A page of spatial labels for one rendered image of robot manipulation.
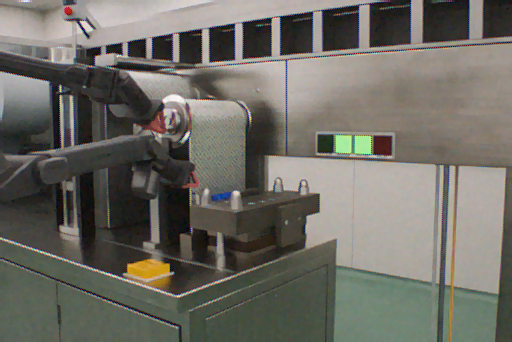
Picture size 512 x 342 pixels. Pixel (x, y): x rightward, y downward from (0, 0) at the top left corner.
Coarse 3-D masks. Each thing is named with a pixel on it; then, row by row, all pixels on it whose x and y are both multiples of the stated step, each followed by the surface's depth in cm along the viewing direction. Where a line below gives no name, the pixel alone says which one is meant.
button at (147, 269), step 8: (128, 264) 113; (136, 264) 113; (144, 264) 113; (152, 264) 113; (160, 264) 113; (168, 264) 114; (128, 272) 113; (136, 272) 111; (144, 272) 109; (152, 272) 110; (160, 272) 112; (168, 272) 114
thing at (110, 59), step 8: (96, 56) 154; (104, 56) 151; (112, 56) 149; (120, 56) 151; (128, 56) 154; (104, 64) 151; (112, 64) 149; (120, 64) 159; (128, 64) 159; (136, 64) 159; (144, 64) 160; (152, 64) 160; (160, 64) 164; (168, 64) 167; (176, 64) 170; (184, 64) 172; (192, 64) 176
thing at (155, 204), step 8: (160, 184) 138; (160, 192) 138; (152, 200) 139; (160, 200) 139; (152, 208) 140; (160, 208) 139; (152, 216) 140; (160, 216) 139; (152, 224) 140; (160, 224) 139; (168, 224) 141; (152, 232) 140; (160, 232) 139; (168, 232) 142; (152, 240) 141; (160, 240) 139; (168, 240) 142
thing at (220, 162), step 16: (192, 144) 136; (208, 144) 141; (224, 144) 146; (240, 144) 152; (192, 160) 136; (208, 160) 141; (224, 160) 147; (240, 160) 153; (208, 176) 142; (224, 176) 147; (240, 176) 153; (192, 192) 137; (224, 192) 148
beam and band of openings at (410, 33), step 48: (240, 0) 162; (288, 0) 151; (336, 0) 141; (384, 0) 132; (432, 0) 130; (480, 0) 118; (96, 48) 216; (144, 48) 204; (192, 48) 187; (240, 48) 164; (288, 48) 158; (336, 48) 151; (384, 48) 134
